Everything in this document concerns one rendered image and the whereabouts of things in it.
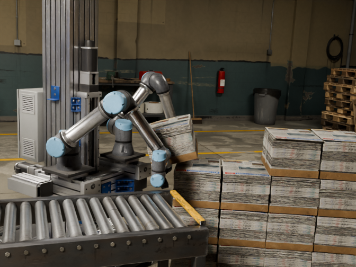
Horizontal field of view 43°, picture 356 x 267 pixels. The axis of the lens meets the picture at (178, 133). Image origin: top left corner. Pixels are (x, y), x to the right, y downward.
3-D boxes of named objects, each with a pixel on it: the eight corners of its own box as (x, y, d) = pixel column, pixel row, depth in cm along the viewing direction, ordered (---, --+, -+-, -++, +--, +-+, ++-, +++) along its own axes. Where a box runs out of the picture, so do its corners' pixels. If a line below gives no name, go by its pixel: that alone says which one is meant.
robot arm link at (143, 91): (108, 131, 306) (156, 69, 314) (101, 126, 319) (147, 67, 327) (121, 140, 312) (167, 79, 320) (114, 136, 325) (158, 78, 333)
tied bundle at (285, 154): (260, 160, 302) (263, 127, 297) (304, 163, 301) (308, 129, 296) (268, 176, 265) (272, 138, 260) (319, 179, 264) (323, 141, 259)
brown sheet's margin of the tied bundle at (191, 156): (154, 163, 289) (153, 157, 289) (198, 152, 286) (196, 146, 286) (152, 169, 273) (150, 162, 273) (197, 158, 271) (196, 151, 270)
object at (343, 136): (309, 129, 298) (309, 127, 298) (353, 132, 295) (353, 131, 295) (321, 140, 261) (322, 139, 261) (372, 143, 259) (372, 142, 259)
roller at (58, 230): (59, 207, 220) (59, 198, 219) (67, 249, 176) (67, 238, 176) (48, 208, 218) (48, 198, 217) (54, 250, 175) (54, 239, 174)
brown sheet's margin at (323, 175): (307, 162, 300) (308, 156, 299) (351, 165, 298) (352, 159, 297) (319, 178, 263) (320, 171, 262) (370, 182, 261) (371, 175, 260)
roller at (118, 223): (110, 205, 228) (112, 195, 228) (131, 243, 185) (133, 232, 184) (101, 204, 227) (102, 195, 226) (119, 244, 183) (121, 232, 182)
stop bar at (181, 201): (175, 193, 235) (176, 189, 235) (206, 224, 195) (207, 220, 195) (169, 193, 234) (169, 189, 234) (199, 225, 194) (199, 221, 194)
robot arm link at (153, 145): (113, 95, 260) (161, 164, 263) (107, 97, 249) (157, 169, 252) (128, 84, 257) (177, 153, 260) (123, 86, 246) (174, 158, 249)
